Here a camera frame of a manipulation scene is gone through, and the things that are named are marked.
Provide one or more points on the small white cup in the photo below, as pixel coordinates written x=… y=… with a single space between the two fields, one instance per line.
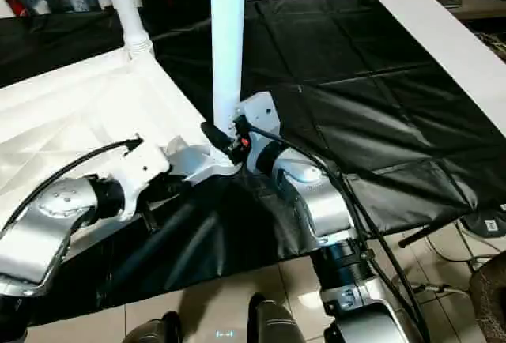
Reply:
x=42 y=6
x=103 y=0

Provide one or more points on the black stand bar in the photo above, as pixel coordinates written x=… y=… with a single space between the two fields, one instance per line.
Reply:
x=427 y=232

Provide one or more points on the white plastic table leg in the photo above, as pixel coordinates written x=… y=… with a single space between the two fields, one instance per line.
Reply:
x=122 y=3
x=227 y=42

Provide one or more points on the black work mat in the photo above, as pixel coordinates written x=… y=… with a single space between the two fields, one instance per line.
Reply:
x=356 y=102

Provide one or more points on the grey power adapter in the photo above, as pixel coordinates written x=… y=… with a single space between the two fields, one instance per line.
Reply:
x=484 y=224

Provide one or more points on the white flat panel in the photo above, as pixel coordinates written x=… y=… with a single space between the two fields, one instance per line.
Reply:
x=435 y=42

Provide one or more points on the red item in cabinet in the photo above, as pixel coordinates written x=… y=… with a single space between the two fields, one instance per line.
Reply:
x=16 y=1

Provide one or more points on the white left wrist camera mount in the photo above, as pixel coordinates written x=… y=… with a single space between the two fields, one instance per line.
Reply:
x=146 y=161

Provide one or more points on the brown woven basket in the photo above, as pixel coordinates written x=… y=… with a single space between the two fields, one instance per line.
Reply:
x=490 y=307

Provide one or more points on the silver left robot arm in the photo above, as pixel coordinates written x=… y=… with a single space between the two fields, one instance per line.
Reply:
x=51 y=216

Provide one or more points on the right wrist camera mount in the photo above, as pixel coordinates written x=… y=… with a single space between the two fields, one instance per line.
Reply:
x=263 y=110

